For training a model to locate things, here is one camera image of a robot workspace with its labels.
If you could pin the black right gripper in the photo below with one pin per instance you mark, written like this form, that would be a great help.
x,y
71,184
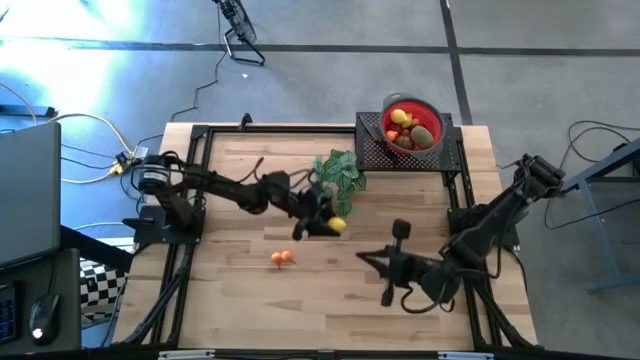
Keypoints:
x,y
402,270

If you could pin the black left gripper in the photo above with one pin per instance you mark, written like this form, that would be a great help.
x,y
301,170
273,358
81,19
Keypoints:
x,y
312,210

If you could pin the small orange toy fruit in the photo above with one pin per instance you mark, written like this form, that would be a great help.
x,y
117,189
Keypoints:
x,y
286,256
276,257

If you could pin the black knife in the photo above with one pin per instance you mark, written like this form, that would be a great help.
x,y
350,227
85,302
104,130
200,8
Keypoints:
x,y
372,132

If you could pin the small orange toy pear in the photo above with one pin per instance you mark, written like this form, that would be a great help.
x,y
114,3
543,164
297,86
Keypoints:
x,y
391,135

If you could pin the brown toy kiwi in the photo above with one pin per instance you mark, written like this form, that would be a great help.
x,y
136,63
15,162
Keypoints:
x,y
404,141

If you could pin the green toy mango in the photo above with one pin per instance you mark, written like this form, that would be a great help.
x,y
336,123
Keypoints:
x,y
422,136

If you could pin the red collapsible colander bowl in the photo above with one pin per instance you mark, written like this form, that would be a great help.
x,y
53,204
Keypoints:
x,y
435,115

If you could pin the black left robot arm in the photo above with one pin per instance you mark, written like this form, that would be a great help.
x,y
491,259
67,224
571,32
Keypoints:
x,y
230,187

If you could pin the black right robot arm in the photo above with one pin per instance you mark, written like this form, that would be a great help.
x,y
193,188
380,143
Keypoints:
x,y
495,220

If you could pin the artificial striped green plant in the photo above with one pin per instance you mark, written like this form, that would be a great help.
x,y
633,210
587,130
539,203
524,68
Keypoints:
x,y
342,172

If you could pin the black perforated metal shelf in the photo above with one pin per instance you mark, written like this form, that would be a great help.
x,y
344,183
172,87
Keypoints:
x,y
450,160

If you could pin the grey power adapter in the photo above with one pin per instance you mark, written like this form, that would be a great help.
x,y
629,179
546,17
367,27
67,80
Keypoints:
x,y
139,151

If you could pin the black floor fan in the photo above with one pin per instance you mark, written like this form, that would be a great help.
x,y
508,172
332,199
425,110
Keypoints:
x,y
242,27

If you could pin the blue grey side table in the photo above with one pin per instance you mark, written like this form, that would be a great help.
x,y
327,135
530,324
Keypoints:
x,y
597,240

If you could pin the black white checkerboard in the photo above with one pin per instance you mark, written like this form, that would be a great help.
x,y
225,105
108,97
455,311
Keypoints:
x,y
100,287

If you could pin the dark grey desk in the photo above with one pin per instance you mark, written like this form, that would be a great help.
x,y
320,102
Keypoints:
x,y
67,280

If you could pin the black computer mouse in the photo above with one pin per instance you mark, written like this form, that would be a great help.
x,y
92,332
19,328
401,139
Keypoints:
x,y
44,317

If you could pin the grey monitor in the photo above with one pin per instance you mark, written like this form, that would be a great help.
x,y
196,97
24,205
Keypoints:
x,y
27,195

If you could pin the black floor bar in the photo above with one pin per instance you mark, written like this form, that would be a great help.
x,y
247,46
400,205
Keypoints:
x,y
27,111

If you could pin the black keyboard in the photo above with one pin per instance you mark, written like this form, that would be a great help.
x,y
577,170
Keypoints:
x,y
7,312

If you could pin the white metal bracket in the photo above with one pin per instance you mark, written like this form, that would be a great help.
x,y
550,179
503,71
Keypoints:
x,y
465,356
185,355

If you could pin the black frame clamp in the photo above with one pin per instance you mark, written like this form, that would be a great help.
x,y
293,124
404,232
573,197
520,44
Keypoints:
x,y
245,121

